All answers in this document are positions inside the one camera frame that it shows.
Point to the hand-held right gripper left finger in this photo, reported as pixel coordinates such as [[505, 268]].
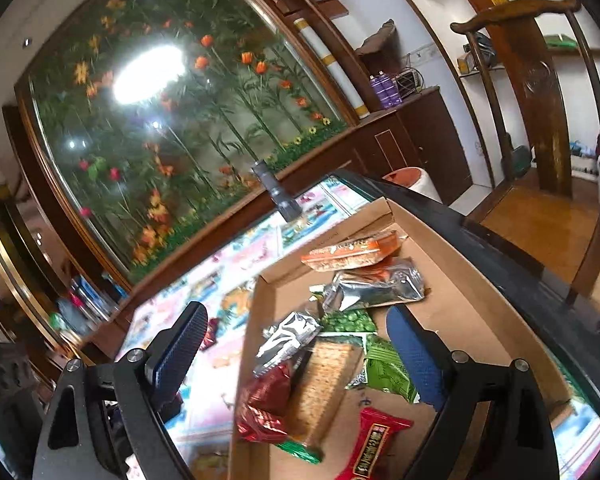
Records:
[[180, 355]]

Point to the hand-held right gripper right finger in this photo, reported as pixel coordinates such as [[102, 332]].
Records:
[[415, 360]]

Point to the dark green snack packet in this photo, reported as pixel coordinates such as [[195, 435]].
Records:
[[387, 370]]

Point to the green pea snack packet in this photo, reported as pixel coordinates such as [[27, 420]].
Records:
[[352, 321]]

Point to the silver foil snack packet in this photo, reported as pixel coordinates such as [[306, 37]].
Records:
[[285, 342], [380, 285]]

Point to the cardboard box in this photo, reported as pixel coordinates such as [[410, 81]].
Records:
[[460, 280]]

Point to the bright red snack packet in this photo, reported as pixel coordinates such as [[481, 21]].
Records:
[[375, 447]]

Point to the dark red snack packet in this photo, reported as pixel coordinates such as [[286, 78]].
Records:
[[262, 405]]

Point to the cracker packet green ends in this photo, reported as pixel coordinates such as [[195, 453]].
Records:
[[320, 390]]

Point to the orange cracker packet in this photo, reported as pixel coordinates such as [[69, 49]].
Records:
[[350, 255]]

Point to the blue white carton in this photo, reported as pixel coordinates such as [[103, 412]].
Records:
[[82, 292]]

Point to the green plastic bag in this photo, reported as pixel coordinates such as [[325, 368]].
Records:
[[56, 321]]

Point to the dark carved wooden chair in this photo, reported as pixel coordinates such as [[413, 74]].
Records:
[[10, 385]]

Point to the white bin orange lid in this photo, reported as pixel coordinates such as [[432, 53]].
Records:
[[420, 182]]

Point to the grey flashlight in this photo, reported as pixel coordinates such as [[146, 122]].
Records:
[[277, 192]]

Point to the glass artificial flower display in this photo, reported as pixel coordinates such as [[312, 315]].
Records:
[[180, 135]]

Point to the green dustpan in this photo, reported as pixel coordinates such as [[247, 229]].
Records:
[[519, 160]]

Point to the brown wooden chair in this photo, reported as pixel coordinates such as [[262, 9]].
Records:
[[540, 110]]

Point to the white gold striped pillar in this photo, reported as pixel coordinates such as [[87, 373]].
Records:
[[330, 65]]

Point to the brown wooden wall shelf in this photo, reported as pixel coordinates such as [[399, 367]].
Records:
[[380, 40]]

